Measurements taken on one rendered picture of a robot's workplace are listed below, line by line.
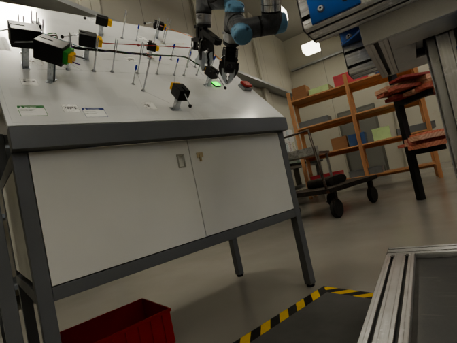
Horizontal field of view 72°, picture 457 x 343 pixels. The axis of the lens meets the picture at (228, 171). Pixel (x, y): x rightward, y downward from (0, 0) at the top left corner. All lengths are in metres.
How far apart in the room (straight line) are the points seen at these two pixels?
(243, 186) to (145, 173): 0.46
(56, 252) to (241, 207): 0.73
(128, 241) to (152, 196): 0.18
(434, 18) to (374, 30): 0.10
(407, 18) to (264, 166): 0.97
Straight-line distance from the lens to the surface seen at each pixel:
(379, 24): 0.76
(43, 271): 1.08
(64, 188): 1.09
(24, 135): 1.07
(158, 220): 1.18
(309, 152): 5.34
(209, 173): 1.32
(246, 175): 1.44
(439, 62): 0.86
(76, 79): 1.37
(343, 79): 6.54
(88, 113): 1.17
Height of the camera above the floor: 0.58
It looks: 3 degrees up
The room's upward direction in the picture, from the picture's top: 12 degrees counter-clockwise
